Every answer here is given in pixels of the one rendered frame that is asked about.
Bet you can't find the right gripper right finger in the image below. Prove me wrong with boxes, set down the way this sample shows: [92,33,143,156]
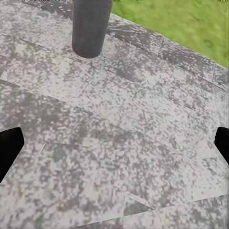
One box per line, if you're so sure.
[214,126,229,164]

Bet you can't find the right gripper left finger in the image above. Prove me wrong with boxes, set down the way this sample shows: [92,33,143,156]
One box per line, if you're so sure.
[0,127,24,183]

